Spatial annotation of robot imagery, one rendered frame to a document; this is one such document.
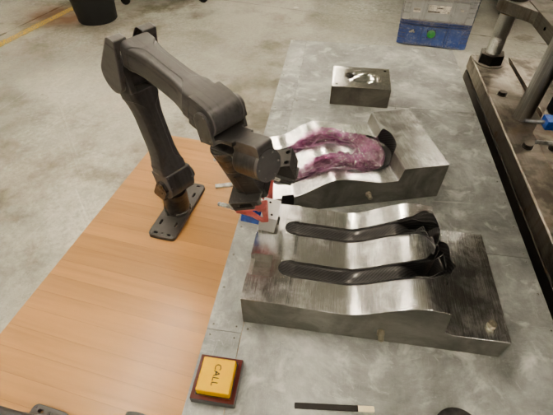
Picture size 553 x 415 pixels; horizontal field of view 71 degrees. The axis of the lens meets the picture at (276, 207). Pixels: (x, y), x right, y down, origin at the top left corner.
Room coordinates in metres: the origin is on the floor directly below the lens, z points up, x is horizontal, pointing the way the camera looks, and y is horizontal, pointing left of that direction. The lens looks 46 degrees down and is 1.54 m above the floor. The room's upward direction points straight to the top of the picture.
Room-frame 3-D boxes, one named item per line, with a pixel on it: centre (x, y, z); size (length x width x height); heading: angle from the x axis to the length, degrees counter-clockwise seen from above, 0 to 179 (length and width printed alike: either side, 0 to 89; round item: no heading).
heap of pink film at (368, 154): (0.84, -0.16, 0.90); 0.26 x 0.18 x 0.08; 99
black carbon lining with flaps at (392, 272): (0.49, -0.18, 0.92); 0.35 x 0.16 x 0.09; 82
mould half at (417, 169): (0.84, -0.17, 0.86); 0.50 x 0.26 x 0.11; 99
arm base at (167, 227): (0.70, 0.26, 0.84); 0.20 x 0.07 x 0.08; 165
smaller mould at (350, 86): (1.28, -0.30, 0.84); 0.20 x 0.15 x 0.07; 82
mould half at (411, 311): (0.48, -0.20, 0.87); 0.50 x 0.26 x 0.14; 82
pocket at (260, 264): (0.46, 0.03, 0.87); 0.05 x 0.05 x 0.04; 82
